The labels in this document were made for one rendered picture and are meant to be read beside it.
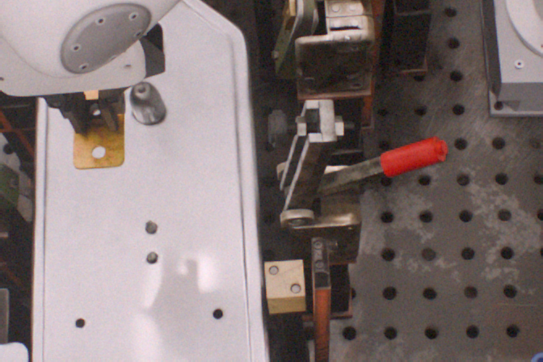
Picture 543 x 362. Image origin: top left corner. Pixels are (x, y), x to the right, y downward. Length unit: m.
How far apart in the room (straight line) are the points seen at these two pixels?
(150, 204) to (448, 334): 0.44
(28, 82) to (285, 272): 0.33
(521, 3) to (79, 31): 0.93
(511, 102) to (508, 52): 0.09
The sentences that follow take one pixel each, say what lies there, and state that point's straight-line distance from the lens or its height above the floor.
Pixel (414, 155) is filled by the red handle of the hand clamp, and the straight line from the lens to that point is 0.84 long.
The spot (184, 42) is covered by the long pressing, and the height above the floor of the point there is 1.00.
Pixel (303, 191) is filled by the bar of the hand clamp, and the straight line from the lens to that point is 0.86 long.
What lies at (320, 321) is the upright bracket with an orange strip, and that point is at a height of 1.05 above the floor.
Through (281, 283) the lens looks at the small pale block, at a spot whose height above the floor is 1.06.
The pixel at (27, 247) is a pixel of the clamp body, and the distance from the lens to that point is 1.18.
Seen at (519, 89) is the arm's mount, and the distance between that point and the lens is 1.30.
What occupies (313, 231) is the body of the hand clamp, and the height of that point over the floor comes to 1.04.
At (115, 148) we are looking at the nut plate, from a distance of 0.74.
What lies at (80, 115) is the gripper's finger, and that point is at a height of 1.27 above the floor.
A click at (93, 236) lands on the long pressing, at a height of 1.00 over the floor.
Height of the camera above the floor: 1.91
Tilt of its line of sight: 67 degrees down
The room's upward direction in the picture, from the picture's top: 7 degrees counter-clockwise
